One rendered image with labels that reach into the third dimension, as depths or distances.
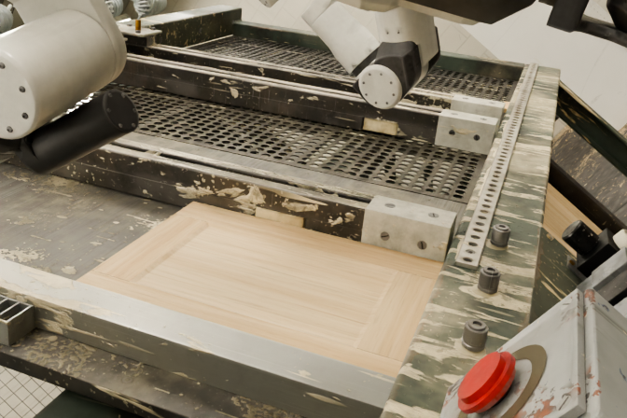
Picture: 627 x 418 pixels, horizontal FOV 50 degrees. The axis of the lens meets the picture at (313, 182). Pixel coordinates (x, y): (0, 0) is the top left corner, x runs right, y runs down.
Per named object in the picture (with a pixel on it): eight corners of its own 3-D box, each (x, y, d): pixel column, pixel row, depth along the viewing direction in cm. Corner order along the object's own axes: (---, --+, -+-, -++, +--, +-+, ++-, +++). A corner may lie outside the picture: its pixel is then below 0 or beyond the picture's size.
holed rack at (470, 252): (477, 270, 87) (478, 266, 86) (454, 264, 87) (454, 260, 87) (538, 65, 232) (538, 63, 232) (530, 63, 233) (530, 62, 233)
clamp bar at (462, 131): (488, 158, 146) (510, 48, 137) (46, 71, 181) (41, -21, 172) (494, 146, 155) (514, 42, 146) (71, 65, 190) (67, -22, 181)
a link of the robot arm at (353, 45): (327, 17, 119) (399, 97, 120) (296, 38, 112) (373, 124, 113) (361, -22, 111) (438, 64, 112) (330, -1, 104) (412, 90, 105)
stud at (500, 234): (506, 250, 93) (510, 231, 92) (488, 246, 93) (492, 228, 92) (508, 243, 95) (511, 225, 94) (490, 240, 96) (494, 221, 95)
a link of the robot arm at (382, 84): (456, 77, 114) (438, -56, 103) (425, 112, 105) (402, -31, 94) (396, 76, 120) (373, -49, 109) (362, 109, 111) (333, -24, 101)
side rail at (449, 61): (517, 98, 230) (523, 67, 226) (231, 50, 263) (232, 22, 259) (519, 93, 238) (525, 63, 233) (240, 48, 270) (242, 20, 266)
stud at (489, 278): (495, 298, 80) (500, 276, 79) (475, 292, 81) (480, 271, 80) (497, 288, 83) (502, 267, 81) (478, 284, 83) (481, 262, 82)
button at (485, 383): (533, 406, 33) (501, 376, 33) (477, 445, 35) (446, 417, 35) (537, 360, 36) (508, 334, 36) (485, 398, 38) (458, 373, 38)
